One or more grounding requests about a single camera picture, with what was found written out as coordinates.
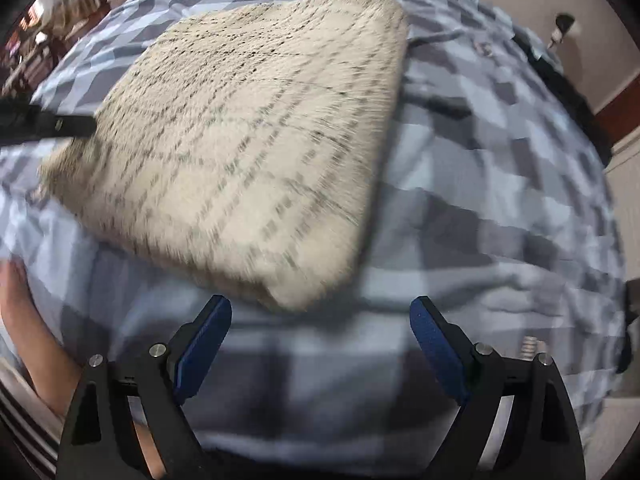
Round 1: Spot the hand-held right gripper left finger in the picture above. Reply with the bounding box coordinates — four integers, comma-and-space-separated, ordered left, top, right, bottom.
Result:
55, 294, 234, 480

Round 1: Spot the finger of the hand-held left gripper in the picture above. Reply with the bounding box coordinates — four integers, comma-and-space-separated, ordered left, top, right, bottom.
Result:
0, 97, 97, 145

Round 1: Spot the wooden furniture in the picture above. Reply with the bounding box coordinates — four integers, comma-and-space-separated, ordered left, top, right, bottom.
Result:
0, 0, 106, 97

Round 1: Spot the small dark wall fixture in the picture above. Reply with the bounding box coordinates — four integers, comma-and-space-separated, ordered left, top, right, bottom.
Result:
547, 12, 576, 51

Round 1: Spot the dark cloth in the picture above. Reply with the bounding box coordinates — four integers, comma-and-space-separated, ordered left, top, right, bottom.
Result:
515, 30, 613, 166

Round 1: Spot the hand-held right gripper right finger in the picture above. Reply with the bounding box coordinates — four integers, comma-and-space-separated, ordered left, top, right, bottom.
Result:
409, 296, 586, 480

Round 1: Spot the cream checked tweed garment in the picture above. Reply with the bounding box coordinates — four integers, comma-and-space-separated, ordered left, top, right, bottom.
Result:
39, 0, 412, 312

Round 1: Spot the striped clothing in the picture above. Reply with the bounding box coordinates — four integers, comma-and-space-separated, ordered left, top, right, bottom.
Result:
0, 360, 61, 477

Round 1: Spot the blue grey checked bed sheet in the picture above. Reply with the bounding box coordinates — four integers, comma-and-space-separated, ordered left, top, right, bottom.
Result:
0, 0, 630, 468

